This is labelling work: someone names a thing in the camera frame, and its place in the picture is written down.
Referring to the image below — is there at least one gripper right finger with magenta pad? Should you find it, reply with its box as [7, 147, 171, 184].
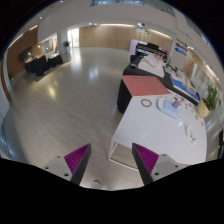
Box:
[132, 143, 186, 185]

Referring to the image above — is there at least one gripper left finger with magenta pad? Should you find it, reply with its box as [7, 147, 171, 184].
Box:
[43, 143, 92, 185]

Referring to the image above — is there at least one white charger with cable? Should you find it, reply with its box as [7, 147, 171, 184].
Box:
[171, 98, 198, 144]

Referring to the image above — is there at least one white table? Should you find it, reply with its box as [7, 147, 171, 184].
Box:
[108, 94, 207, 165]

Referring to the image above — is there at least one light blue power strip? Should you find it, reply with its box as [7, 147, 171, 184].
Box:
[157, 98, 180, 119]

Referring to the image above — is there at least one yellow bag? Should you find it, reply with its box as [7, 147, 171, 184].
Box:
[197, 99, 210, 118]

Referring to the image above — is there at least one pink board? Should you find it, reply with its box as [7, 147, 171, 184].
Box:
[122, 75, 170, 97]

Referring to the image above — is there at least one blue mat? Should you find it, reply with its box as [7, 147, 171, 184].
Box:
[172, 79, 199, 102]

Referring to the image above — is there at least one green potted plant right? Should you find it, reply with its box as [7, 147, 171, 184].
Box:
[206, 85, 217, 111]

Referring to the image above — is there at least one black draped table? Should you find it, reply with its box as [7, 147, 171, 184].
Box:
[117, 56, 200, 113]

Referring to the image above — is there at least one black digital piano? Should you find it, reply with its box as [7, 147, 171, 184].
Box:
[135, 43, 167, 61]

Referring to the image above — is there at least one distant potted plant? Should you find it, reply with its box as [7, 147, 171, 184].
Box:
[63, 41, 70, 54]

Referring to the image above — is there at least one tan tape ring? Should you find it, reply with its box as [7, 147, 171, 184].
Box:
[140, 98, 153, 108]

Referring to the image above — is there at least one wall television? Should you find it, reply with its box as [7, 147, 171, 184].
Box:
[19, 47, 32, 61]

